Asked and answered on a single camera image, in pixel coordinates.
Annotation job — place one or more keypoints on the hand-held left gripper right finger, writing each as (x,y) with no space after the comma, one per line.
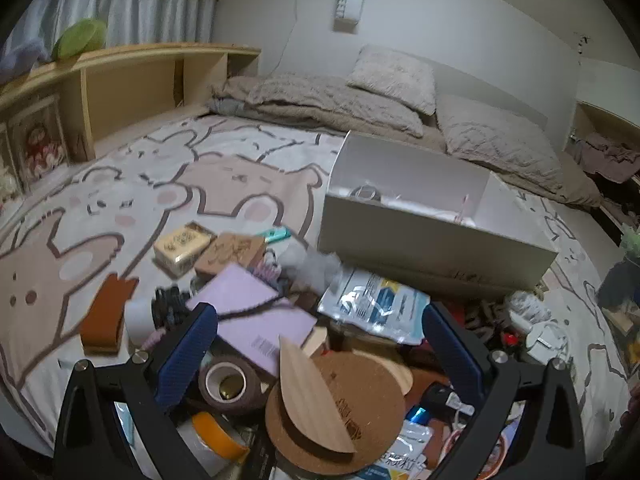
(455,350)

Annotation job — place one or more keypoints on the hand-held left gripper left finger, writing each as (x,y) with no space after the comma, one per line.
(190,355)

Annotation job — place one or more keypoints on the blue white medicine packet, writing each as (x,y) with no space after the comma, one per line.
(375,302)
(400,455)

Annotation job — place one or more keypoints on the white storage box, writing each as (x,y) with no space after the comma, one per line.
(425,240)

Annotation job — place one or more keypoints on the wooden semicircle board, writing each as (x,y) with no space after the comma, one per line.
(315,400)

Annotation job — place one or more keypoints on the white knit net bag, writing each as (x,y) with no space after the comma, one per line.
(312,267)

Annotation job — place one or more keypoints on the black hair claw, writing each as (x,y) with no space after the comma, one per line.
(167,305)

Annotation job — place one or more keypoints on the white tape roll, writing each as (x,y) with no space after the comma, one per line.
(137,320)

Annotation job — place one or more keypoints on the brown tape roll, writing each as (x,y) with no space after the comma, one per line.
(250,385)

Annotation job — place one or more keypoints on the pink notebook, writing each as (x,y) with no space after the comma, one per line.
(240,300)

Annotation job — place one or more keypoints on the white charger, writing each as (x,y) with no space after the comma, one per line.
(535,327)

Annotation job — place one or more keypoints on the orange tape roll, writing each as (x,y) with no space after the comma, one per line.
(215,435)

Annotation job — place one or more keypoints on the brown leather pouch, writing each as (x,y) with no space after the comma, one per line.
(105,317)

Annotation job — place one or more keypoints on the round cork coaster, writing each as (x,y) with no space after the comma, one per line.
(370,400)

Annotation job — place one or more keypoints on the brown cardboard box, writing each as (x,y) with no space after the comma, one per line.
(230,255)

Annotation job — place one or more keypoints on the cream small box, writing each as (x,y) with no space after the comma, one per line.
(180,247)

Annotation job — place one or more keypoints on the pink hair clip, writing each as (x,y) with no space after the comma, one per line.
(464,207)

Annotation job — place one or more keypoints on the teal lighter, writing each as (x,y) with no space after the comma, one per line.
(272,235)

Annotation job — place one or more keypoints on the beige duvet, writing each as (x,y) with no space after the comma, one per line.
(575,185)

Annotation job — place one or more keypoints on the quilted beige pillow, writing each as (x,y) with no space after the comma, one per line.
(495,140)

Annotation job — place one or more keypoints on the pile of clothes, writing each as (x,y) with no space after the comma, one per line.
(610,160)

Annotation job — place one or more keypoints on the grey folded sheet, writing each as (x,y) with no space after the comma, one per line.
(227,106)

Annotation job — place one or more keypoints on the framed picture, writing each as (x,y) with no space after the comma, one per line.
(37,140)

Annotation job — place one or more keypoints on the wooden bedside shelf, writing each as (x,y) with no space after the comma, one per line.
(125,90)

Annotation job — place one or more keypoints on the folded quilted blanket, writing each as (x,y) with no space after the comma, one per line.
(330,105)

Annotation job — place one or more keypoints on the fluffy beige pillow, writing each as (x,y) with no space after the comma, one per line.
(392,77)

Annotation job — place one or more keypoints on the green plush toy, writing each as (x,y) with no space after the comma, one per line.
(80,37)

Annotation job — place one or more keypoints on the grey curtain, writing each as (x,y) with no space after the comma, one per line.
(145,15)

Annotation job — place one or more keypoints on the white hanging paper bag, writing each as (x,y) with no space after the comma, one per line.
(350,0)

